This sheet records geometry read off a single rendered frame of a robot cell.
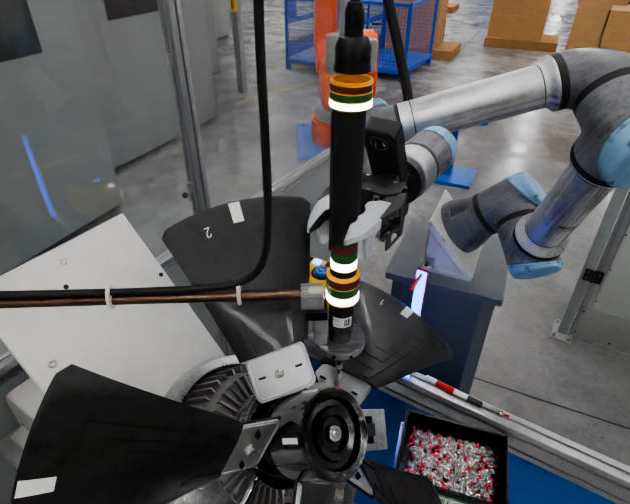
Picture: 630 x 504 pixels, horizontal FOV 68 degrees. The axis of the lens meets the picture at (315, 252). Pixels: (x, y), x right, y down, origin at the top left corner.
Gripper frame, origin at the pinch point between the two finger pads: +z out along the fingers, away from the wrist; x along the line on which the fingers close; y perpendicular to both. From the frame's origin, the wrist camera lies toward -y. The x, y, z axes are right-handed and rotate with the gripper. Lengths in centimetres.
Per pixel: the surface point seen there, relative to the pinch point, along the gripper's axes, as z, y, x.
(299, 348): 0.9, 21.2, 4.1
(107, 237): 2.4, 15.0, 41.7
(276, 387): 5.4, 25.6, 5.0
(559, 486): -39, 76, -40
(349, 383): -4.6, 30.6, -1.5
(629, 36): -756, 86, -15
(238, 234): -3.9, 9.5, 18.1
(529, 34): -909, 120, 135
